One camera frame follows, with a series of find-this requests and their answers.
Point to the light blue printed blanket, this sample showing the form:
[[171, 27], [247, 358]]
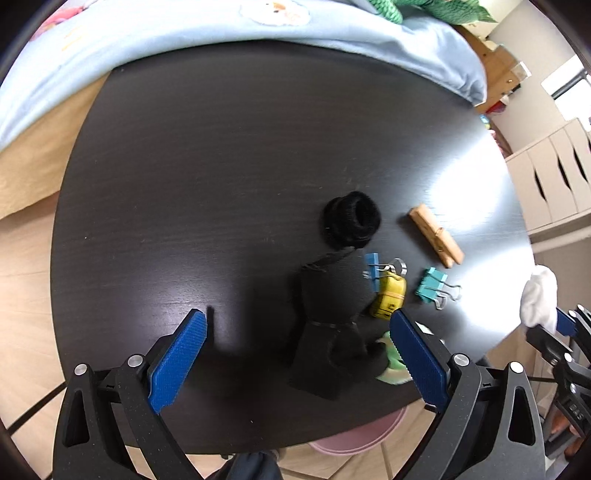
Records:
[[184, 23]]

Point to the black hair scrunchie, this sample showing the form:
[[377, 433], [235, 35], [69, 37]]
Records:
[[346, 221]]

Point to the pink bin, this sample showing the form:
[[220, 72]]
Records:
[[364, 436]]

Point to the green plush toy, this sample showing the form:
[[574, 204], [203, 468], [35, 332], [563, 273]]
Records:
[[443, 9]]

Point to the green wrapper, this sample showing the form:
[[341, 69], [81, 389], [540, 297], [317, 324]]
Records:
[[395, 367]]

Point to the wooden clothespin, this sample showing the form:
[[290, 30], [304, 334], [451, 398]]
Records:
[[436, 235]]

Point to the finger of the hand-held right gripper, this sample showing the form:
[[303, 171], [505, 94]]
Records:
[[565, 322], [549, 346]]

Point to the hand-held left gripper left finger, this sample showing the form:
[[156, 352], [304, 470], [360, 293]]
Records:
[[178, 360]]

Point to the yellow tape measure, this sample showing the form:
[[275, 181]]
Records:
[[388, 295]]

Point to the blue binder clip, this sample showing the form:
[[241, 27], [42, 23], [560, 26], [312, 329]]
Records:
[[371, 266]]

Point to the teal binder clip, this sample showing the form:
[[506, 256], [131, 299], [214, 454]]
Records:
[[429, 282]]

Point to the white tissue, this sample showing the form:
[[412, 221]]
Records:
[[538, 295]]

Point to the person's grey pants leg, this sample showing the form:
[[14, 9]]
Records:
[[247, 468]]

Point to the white drawer unit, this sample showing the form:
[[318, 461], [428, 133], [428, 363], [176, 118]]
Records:
[[549, 180]]

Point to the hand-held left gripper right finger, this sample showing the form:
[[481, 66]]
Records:
[[418, 360]]

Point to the black cloth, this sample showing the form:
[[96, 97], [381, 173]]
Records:
[[328, 323]]

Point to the wooden cabinet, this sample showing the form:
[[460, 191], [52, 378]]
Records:
[[496, 69]]

